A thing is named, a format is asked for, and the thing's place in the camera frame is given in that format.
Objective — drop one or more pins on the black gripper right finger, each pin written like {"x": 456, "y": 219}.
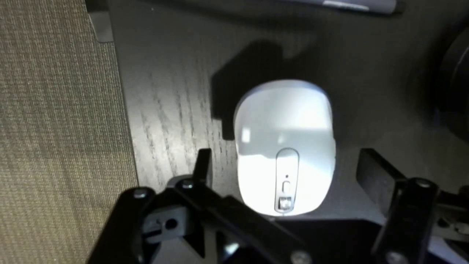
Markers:
{"x": 378, "y": 178}

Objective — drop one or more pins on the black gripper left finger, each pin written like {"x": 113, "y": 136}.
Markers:
{"x": 203, "y": 171}

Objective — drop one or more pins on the white computer mouse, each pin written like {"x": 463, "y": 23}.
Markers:
{"x": 286, "y": 149}

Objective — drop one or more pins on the black pen on desk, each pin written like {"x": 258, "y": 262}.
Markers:
{"x": 373, "y": 7}

